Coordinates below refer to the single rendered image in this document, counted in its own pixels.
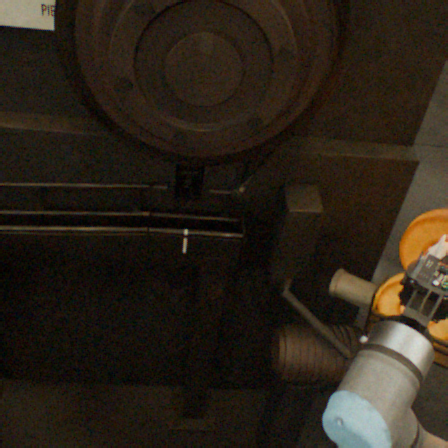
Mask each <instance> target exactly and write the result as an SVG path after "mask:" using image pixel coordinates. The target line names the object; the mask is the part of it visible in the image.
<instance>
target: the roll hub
mask: <svg viewBox="0 0 448 448"><path fill-rule="evenodd" d="M139 1H140V0H127V1H126V2H125V4H124V5H123V7H122V9H121V11H120V13H119V16H118V18H117V21H116V24H115V26H114V30H113V33H112V40H111V45H110V54H109V64H110V77H111V81H112V85H113V87H114V90H115V93H116V95H117V97H118V99H119V101H120V102H121V104H122V106H123V107H124V108H125V109H126V110H127V112H128V113H129V114H130V115H131V116H132V118H133V119H134V120H135V121H136V122H138V123H139V124H140V125H141V126H142V127H143V128H145V129H146V130H147V131H149V132H150V133H152V135H154V136H156V137H158V138H160V139H162V140H164V141H166V142H169V143H172V144H175V142H174V140H173V139H172V137H173V135H174V134H175V133H176V131H185V132H186V134H187V136H188V138H189V140H188V141H187V142H186V144H185V145H178V146H182V147H187V148H195V149H214V148H221V147H226V146H231V145H234V144H237V143H240V142H242V141H245V140H247V139H248V138H250V137H252V136H254V135H255V134H257V133H258V132H260V131H261V130H263V129H264V128H265V127H266V126H268V125H269V124H270V123H271V122H272V121H273V120H274V119H275V118H276V117H277V115H278V114H279V113H280V112H281V110H282V109H283V108H284V106H285V105H286V104H287V102H288V100H289V98H290V96H291V94H292V92H293V89H294V82H295V78H296V73H297V48H296V43H295V39H294V35H293V32H292V25H291V22H290V20H289V18H288V15H287V13H286V11H285V9H284V7H283V6H282V4H281V3H280V1H279V0H236V1H232V0H149V1H150V2H151V4H152V6H153V8H154V12H153V13H152V15H151V16H150V18H149V19H148V18H140V17H139V16H138V14H137V12H136V10H135V7H136V6H137V4H138V2H139ZM282 48H292V51H293V56H294V59H293V61H292V62H290V63H289V64H286V63H280V61H279V59H278V56H277V54H278V53H279V52H280V50H281V49H282ZM120 78H127V79H129V80H130V81H131V83H132V85H133V88H132V90H131V91H130V93H129V94H121V93H119V91H118V90H117V88H116V83H117V82H118V80H119V79H120ZM251 117H254V118H260V120H261V122H262V124H263V127H262V128H261V129H260V130H259V131H258V132H250V131H249V129H248V121H249V120H250V119H251ZM175 145H176V144H175Z"/></svg>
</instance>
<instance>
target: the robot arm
mask: <svg viewBox="0 0 448 448"><path fill-rule="evenodd" d="M445 239H446V235H444V236H443V237H442V238H441V240H440V241H439V243H438V244H437V245H435V246H434V247H431V248H429V249H428V251H427V252H426V254H425V255H424V256H422V255H423V253H424V251H425V250H422V252H421V253H420V255H419V257H418V259H415V260H413V261H412V262H411V263H410V264H409V265H408V266H407V268H406V271H405V273H404V276H403V278H402V279H401V280H400V283H399V285H401V286H403V288H402V290H401V291H399V293H398V294H397V295H398V297H399V299H400V302H399V304H400V305H402V306H404V307H405V308H404V310H403V312H402V313H401V314H400V315H389V316H387V317H386V318H385V321H380V322H378V323H376V324H375V325H374V327H373V328H372V330H371V332H370V333H369V335H368V338H366V337H364V336H363V337H362V338H361V339H360V342H362V343H363V345H362V346H361V348H360V350H359V352H358V353H357V355H356V357H355V358H354V360H353V362H352V364H351V365H350V367H349V369H348V371H347V372H346V374H345V376H344V378H343V379H342V381H341V383H340V384H339V385H338V389H337V391H336V392H335V393H334V394H333V395H332V396H331V398H330V400H329V402H328V407H327V409H326V411H325V413H324V415H323V426H324V429H325V431H326V433H327V434H328V436H329V437H330V438H331V440H332V441H333V442H335V443H336V446H337V447H338V448H448V442H446V441H444V440H442V439H440V438H438V437H436V436H434V435H432V434H429V433H428V432H426V431H425V430H424V429H423V428H422V427H421V425H420V423H419V422H418V420H417V419H416V417H415V414H414V413H413V411H412V410H411V406H412V404H413V402H414V400H415V398H416V396H417V393H418V390H419V387H420V385H421V383H422V382H423V380H424V378H425V376H426V374H427V372H428V370H429V368H430V366H431V364H432V362H433V360H434V358H435V351H434V349H433V347H432V344H433V337H432V335H431V334H430V333H429V332H428V331H429V329H428V328H427V326H428V324H429V322H430V321H432V322H434V323H436V324H437V323H438V322H439V321H444V320H446V319H447V318H448V267H447V266H445V265H443V264H441V263H440V262H442V261H443V260H444V258H445V256H446V254H447V253H448V243H447V242H445ZM439 263H440V265H439Z"/></svg>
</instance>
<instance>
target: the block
mask: <svg viewBox="0 0 448 448"><path fill-rule="evenodd" d="M323 216H324V209H323V205H322V201H321V199H320V195H319V191H318V187H317V186H315V185H311V184H299V183H284V185H283V186H282V189H281V193H280V198H279V201H278V205H277V210H276V214H275V219H274V223H273V227H272V232H271V236H270V241H269V245H268V249H267V253H266V257H265V265H266V274H267V283H268V287H269V288H270V289H272V290H279V289H280V287H281V285H282V282H283V280H284V279H285V278H288V277H290V278H291V279H292V281H293V283H292V285H291V287H290V290H289V291H300V289H301V288H302V285H303V281H304V278H305V275H306V271H307V268H308V265H309V261H310V258H311V255H312V251H313V248H314V246H315V242H316V239H317V236H318V232H319V229H320V226H321V222H322V219H323Z"/></svg>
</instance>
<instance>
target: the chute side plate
mask: <svg viewBox="0 0 448 448"><path fill-rule="evenodd" d="M184 239H187V247H186V252H183V247H184ZM240 245H241V240H234V239H219V238H204V237H191V236H176V235H159V234H150V238H149V241H148V234H128V233H25V232H0V263H61V264H154V265H170V266H186V267H201V264H202V258H203V257H209V258H224V259H230V265H229V269H233V270H236V266H237V260H238V255H239V249H240Z"/></svg>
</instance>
